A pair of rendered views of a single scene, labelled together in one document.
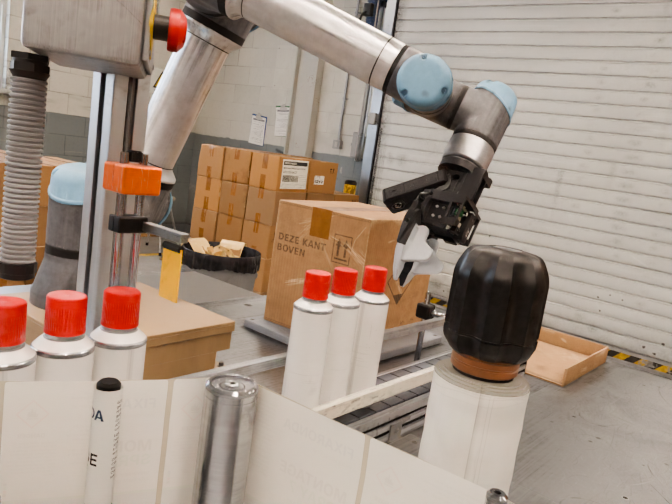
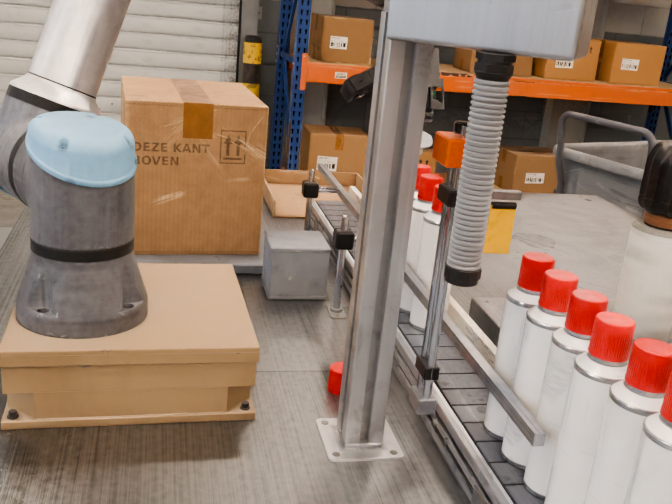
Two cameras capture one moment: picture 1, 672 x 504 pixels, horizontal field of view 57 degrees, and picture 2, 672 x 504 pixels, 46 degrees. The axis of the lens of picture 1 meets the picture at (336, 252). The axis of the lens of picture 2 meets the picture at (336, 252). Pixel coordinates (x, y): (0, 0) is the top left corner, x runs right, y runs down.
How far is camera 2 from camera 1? 96 cm
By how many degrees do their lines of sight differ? 51
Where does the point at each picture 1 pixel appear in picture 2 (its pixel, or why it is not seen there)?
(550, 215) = (16, 14)
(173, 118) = (115, 26)
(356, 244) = (252, 137)
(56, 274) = (105, 285)
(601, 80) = not seen: outside the picture
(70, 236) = (114, 228)
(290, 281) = (161, 199)
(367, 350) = not seen: hidden behind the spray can
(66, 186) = (103, 162)
